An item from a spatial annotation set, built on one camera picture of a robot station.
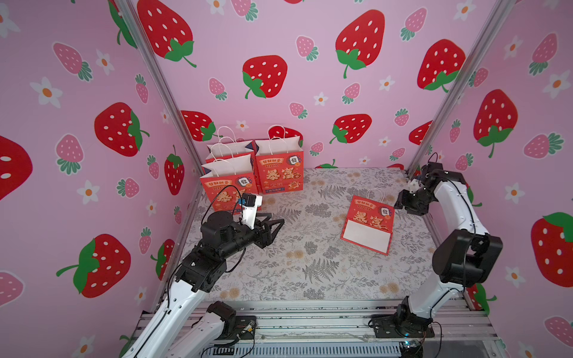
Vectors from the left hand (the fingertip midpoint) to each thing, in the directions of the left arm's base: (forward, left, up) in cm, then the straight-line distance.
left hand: (278, 218), depth 65 cm
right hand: (+14, -51, -16) cm, 55 cm away
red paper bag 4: (+36, +3, -9) cm, 37 cm away
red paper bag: (+18, -39, -31) cm, 53 cm away
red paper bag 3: (+33, +22, +1) cm, 39 cm away
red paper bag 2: (+23, +23, -8) cm, 33 cm away
